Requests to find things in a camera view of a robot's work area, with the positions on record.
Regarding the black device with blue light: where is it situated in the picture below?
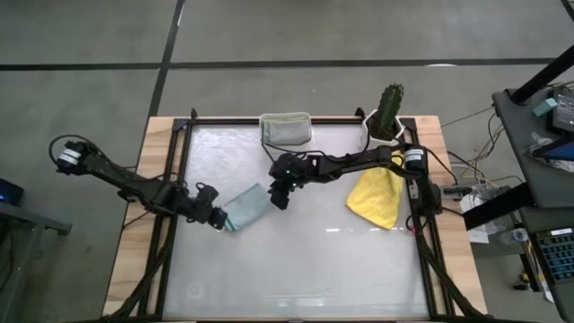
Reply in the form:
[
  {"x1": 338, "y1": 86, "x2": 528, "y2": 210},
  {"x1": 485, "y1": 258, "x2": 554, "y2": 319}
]
[{"x1": 0, "y1": 178, "x2": 25, "y2": 207}]

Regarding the backlit keyboard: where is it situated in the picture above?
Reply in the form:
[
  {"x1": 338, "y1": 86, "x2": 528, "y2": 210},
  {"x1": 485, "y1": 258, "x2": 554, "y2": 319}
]
[{"x1": 533, "y1": 226, "x2": 574, "y2": 284}]

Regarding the black pole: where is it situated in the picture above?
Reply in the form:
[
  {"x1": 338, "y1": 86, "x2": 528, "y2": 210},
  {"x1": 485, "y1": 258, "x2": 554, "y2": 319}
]
[{"x1": 510, "y1": 43, "x2": 574, "y2": 105}]

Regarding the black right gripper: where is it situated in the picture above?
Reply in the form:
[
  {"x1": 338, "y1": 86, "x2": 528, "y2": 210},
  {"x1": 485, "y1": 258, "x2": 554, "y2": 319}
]
[{"x1": 267, "y1": 153, "x2": 322, "y2": 211}]

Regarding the yellow microfiber towel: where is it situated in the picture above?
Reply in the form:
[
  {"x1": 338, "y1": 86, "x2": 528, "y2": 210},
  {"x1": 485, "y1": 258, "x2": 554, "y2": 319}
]
[{"x1": 344, "y1": 152, "x2": 404, "y2": 231}]

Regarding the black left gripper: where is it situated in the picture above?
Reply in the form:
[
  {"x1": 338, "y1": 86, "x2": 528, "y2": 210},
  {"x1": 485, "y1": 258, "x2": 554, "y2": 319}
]
[{"x1": 186, "y1": 196, "x2": 229, "y2": 231}]

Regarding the black electronic device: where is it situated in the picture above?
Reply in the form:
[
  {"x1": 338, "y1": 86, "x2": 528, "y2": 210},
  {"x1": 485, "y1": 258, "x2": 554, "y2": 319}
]
[{"x1": 551, "y1": 86, "x2": 574, "y2": 135}]

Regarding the grey microfiber towel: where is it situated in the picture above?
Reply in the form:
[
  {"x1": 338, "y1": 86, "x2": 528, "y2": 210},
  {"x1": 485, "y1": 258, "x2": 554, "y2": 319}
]
[{"x1": 268, "y1": 117, "x2": 312, "y2": 146}]

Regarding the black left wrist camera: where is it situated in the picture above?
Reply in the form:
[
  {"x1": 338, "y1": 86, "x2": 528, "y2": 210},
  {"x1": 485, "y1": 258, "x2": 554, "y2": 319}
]
[{"x1": 195, "y1": 181, "x2": 220, "y2": 201}]

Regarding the black desk leg bar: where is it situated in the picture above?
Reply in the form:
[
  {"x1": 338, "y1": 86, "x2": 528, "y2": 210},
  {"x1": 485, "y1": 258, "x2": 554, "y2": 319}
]
[{"x1": 461, "y1": 181, "x2": 535, "y2": 232}]

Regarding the clear plastic bottle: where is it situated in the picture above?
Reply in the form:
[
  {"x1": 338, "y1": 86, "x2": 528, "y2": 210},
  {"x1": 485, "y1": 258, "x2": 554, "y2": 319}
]
[{"x1": 499, "y1": 227, "x2": 531, "y2": 246}]

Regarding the grey side desk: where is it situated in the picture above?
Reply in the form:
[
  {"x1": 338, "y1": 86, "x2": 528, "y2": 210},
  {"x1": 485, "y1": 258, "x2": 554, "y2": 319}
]
[{"x1": 491, "y1": 87, "x2": 574, "y2": 210}]

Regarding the teal box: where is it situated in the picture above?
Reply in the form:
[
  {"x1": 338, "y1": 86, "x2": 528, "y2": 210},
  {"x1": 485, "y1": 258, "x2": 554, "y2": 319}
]
[{"x1": 532, "y1": 97, "x2": 559, "y2": 118}]

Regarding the white paper sheet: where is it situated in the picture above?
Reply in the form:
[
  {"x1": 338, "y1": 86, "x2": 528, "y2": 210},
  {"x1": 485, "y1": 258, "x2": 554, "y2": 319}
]
[{"x1": 459, "y1": 192, "x2": 497, "y2": 246}]

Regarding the grey metal table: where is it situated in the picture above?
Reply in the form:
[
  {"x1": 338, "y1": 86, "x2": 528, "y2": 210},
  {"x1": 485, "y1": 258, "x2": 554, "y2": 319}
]
[{"x1": 0, "y1": 200, "x2": 73, "y2": 323}]

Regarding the green cactus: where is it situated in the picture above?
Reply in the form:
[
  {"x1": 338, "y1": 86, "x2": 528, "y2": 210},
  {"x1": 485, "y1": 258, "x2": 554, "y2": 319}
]
[{"x1": 371, "y1": 83, "x2": 405, "y2": 141}]

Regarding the white plastic bin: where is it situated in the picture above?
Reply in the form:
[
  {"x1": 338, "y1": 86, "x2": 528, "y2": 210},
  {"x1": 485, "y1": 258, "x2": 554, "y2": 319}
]
[{"x1": 258, "y1": 111, "x2": 314, "y2": 149}]

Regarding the light blue microfiber towel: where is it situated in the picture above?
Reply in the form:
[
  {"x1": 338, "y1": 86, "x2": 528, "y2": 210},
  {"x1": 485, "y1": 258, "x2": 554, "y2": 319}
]
[{"x1": 222, "y1": 182, "x2": 275, "y2": 232}]

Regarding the blue tablet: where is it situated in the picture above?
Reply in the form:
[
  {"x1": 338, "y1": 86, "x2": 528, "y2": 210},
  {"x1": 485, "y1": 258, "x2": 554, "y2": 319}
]
[{"x1": 532, "y1": 135, "x2": 574, "y2": 162}]

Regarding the black right camera cable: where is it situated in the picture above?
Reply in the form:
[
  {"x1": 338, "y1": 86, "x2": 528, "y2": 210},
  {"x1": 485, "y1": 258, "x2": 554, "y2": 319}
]
[{"x1": 260, "y1": 133, "x2": 315, "y2": 165}]

